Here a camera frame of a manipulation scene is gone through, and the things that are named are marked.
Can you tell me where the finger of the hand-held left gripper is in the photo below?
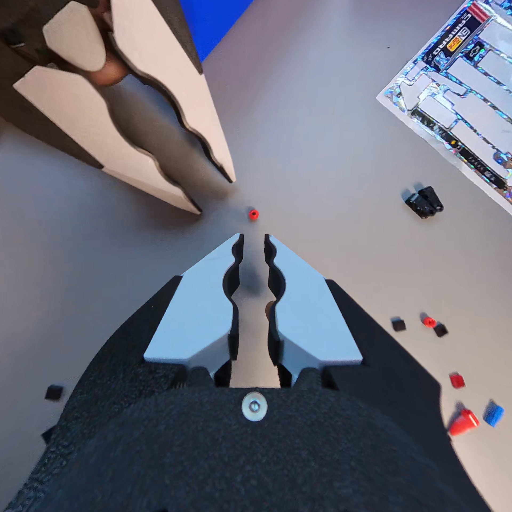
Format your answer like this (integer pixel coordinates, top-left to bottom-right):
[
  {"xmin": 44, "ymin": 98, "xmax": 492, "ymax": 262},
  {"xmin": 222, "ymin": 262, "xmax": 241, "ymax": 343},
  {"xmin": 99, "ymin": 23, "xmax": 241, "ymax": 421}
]
[
  {"xmin": 12, "ymin": 66, "xmax": 203, "ymax": 215},
  {"xmin": 107, "ymin": 0, "xmax": 237, "ymax": 185}
]

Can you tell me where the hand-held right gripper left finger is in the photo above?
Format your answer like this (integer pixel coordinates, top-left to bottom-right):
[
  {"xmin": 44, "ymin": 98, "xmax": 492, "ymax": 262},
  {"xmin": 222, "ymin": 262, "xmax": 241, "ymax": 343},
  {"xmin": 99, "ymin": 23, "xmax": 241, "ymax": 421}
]
[{"xmin": 143, "ymin": 234, "xmax": 245, "ymax": 388}]

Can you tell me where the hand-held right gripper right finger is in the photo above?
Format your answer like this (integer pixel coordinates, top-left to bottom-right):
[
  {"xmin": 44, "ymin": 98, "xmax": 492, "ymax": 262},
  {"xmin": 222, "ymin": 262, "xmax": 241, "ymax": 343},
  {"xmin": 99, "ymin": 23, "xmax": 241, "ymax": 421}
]
[{"xmin": 264, "ymin": 234, "xmax": 364, "ymax": 388}]

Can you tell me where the blue bin with pieces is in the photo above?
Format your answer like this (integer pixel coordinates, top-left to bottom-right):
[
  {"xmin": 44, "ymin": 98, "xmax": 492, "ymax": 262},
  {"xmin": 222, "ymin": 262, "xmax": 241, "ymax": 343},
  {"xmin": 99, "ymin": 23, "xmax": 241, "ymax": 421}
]
[{"xmin": 179, "ymin": 0, "xmax": 255, "ymax": 63}]

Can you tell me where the pile of colourful lego pieces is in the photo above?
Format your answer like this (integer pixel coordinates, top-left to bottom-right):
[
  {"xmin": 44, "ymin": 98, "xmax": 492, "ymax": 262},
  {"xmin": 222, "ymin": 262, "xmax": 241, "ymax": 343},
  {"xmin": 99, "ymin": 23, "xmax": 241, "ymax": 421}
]
[{"xmin": 391, "ymin": 312, "xmax": 506, "ymax": 438}]

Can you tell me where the black lego connector assembly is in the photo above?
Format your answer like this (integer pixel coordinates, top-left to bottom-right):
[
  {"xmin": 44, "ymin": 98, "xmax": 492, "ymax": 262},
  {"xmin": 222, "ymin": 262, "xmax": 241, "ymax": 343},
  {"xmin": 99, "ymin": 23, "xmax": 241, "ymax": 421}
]
[{"xmin": 404, "ymin": 185, "xmax": 445, "ymax": 220}]

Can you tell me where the person's left hand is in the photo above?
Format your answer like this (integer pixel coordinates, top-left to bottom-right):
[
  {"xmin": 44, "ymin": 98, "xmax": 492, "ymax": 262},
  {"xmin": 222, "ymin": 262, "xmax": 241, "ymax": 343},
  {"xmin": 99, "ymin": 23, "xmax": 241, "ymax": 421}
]
[{"xmin": 90, "ymin": 55, "xmax": 130, "ymax": 86}]

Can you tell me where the holographic sticker sheet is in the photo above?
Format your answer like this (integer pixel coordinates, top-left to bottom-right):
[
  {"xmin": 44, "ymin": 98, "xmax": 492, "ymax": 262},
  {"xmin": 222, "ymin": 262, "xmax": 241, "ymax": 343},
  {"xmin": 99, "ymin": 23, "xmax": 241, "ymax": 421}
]
[{"xmin": 375, "ymin": 0, "xmax": 512, "ymax": 217}]

